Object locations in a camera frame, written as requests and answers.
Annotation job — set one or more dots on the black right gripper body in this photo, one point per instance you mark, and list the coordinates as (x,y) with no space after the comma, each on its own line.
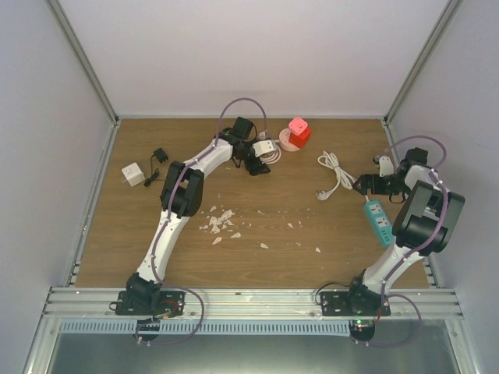
(392,188)

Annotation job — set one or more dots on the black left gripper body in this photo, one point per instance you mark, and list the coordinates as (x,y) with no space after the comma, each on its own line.
(251,167)

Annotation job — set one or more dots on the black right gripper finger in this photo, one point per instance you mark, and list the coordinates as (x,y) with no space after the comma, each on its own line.
(362,188)
(363,181)

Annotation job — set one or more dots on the teal power strip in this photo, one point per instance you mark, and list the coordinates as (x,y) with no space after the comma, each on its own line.
(379,222)

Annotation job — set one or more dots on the pink round power socket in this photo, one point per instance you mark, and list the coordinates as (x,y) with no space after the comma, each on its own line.
(284,142)

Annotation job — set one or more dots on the red cube socket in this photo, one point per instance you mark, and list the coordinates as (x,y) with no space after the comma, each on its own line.
(301,139)

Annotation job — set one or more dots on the pink square plug adapter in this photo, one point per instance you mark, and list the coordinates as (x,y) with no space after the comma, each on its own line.
(297,126)

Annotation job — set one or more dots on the black charger with thin cable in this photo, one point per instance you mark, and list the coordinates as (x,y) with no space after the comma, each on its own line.
(159,156)

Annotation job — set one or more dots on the white cube adapter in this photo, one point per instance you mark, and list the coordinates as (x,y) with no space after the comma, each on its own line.
(133,174)

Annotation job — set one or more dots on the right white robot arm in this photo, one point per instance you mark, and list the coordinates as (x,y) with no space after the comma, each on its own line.
(424,225)

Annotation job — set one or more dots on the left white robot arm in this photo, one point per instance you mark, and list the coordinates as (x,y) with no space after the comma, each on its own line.
(181,198)

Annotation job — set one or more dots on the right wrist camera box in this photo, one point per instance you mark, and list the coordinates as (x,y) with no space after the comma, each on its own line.
(385,165)

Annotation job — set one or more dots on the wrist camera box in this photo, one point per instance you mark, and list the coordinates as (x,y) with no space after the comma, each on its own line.
(262,148)
(385,165)

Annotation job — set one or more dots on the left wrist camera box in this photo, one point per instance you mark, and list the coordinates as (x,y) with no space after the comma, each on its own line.
(262,148)

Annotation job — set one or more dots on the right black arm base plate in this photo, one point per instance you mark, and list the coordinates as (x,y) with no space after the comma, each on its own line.
(351,304)

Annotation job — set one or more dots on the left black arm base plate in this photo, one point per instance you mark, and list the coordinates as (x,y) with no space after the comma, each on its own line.
(164,304)

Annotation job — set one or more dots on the grey slotted cable duct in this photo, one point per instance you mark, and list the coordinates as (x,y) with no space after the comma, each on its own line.
(209,327)

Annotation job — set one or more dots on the aluminium rail frame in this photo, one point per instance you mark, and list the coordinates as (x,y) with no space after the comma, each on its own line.
(256,304)

